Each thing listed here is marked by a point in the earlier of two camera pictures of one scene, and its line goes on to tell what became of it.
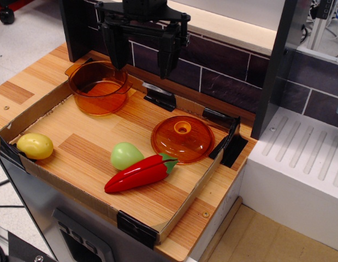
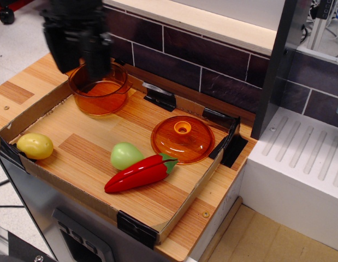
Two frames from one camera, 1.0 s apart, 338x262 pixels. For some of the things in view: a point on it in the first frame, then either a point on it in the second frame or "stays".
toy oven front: [74, 228] stays
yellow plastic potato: [34, 146] stays
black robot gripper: [131, 12] -> [76, 27]
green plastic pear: [123, 154] stays
